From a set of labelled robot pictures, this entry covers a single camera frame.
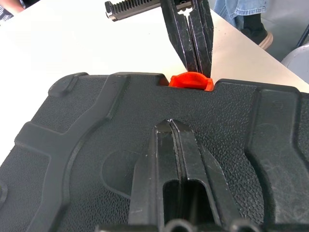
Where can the black plastic tool case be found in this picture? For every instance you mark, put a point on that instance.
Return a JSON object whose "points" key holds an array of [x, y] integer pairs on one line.
{"points": [[72, 108]]}

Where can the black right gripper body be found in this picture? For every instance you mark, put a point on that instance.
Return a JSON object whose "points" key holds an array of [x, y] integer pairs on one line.
{"points": [[132, 10]]}

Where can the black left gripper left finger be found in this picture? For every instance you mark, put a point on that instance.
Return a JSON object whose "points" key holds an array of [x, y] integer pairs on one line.
{"points": [[147, 181]]}

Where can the black shoe tan sole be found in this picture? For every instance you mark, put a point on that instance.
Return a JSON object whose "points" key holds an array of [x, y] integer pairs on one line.
{"points": [[258, 33]]}

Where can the blue jeans leg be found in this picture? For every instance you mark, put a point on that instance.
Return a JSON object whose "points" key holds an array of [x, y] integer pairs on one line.
{"points": [[241, 9]]}

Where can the orange case latch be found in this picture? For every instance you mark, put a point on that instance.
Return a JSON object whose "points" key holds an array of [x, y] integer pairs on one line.
{"points": [[188, 81]]}

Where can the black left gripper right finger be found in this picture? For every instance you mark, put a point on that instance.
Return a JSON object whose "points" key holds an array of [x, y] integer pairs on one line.
{"points": [[212, 188]]}

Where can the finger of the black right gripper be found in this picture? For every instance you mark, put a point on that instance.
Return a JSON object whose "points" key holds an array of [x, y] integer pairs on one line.
{"points": [[178, 36], [204, 36]]}

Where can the person in striped shirt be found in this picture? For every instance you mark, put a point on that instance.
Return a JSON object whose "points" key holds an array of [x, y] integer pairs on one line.
{"points": [[9, 6]]}

